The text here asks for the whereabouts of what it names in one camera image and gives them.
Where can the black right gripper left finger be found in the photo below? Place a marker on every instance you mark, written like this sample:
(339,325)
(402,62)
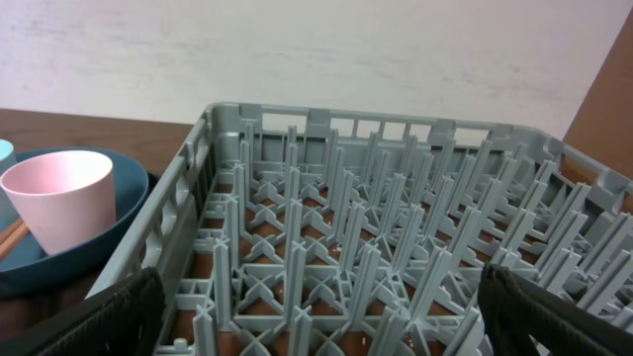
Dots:
(123,319)

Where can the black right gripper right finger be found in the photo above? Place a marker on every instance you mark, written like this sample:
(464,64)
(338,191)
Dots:
(518,314)

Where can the grey dishwasher rack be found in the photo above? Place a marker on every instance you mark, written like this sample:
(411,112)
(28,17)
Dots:
(311,231)

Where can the dark blue plate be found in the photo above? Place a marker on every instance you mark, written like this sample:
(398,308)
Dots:
(28,268)

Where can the pink cup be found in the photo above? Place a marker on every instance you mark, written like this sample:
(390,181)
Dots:
(65,198)

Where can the wooden chopstick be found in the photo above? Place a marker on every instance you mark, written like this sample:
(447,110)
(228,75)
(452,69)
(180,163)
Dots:
(10,231)
(12,240)

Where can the light blue cup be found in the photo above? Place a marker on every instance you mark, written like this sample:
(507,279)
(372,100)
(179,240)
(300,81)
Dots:
(8,213)

